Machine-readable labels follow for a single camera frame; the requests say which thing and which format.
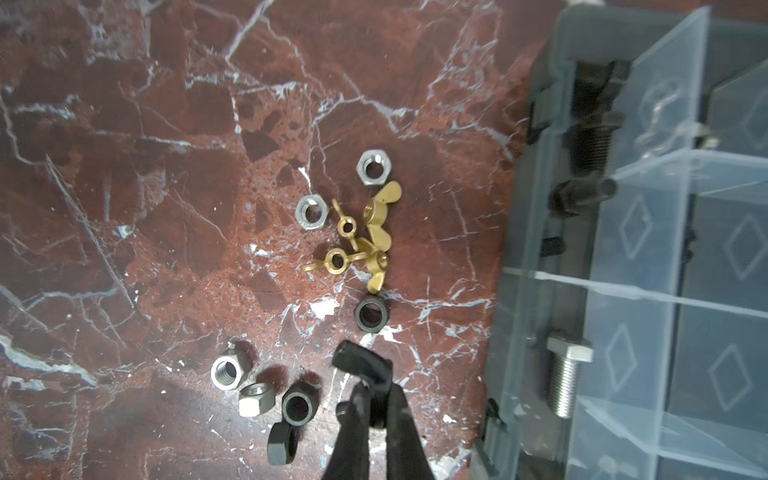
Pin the silver hex nut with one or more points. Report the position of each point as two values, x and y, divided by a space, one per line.
311 212
374 167
256 399
230 368

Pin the silver hex nut lower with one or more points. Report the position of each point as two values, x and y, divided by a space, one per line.
256 399

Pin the clear compartment organizer box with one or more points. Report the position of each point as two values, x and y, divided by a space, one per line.
667 279

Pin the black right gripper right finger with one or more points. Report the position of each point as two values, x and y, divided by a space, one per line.
405 457

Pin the black hex nut flat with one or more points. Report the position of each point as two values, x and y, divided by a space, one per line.
282 444

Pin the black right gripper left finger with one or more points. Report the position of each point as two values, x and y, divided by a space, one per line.
350 457

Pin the brass wing nut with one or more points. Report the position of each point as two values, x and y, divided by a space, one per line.
375 214
377 264
346 226
336 261

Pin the brass wing nut left upper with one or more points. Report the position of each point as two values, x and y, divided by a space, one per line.
346 226

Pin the silver hex nut left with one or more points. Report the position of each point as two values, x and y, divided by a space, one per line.
230 368

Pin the black bolt in box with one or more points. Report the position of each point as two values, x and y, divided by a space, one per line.
589 138

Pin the silver hex bolt in box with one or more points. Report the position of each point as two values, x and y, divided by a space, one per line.
569 353

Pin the silver hex nut top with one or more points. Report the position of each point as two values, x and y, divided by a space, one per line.
374 167

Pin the black wing nut bottom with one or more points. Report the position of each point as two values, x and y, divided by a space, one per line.
374 370

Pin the black hex nut lower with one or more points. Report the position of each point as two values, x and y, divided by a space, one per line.
300 403

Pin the brass wing nut left lower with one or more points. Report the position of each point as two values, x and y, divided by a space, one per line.
336 261

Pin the black hex nut large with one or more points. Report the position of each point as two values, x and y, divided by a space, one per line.
371 314

